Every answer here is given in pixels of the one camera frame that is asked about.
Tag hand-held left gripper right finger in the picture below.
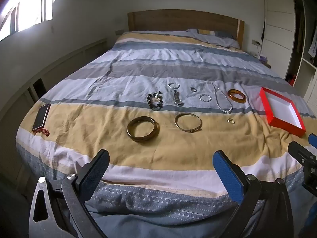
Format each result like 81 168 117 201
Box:
212 150 294 238

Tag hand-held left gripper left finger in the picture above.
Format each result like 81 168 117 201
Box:
29 149 110 238

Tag red shallow box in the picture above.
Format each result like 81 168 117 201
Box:
259 87 307 137

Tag thick brown bangle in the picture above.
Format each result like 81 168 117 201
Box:
126 116 160 143

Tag amber resin bangle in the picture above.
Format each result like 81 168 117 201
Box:
228 89 247 104

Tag silver wrist watch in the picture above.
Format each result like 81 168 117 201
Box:
172 89 184 107

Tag black bead bracelet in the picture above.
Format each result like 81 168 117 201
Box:
147 92 164 111

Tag red hair clip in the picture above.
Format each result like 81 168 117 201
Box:
33 128 50 137

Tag thin gold bangle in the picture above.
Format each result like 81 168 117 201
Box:
174 113 202 133

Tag open wardrobe shelves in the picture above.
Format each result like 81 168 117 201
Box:
294 0 317 97

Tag smartphone in red case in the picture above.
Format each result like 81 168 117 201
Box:
32 103 51 132

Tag wooden nightstand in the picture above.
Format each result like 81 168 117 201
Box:
257 55 272 70

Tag white wardrobe door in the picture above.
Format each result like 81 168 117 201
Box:
262 0 297 80

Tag striped duvet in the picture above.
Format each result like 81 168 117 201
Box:
15 31 317 238

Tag striped pillow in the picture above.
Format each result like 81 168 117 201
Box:
186 28 241 49

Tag wooden headboard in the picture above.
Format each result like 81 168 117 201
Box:
127 9 245 49

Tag window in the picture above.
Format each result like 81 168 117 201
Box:
0 0 70 42

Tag pearl necklace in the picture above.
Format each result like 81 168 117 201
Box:
211 82 234 115

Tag low wall cabinet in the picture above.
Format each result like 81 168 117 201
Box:
0 38 108 139

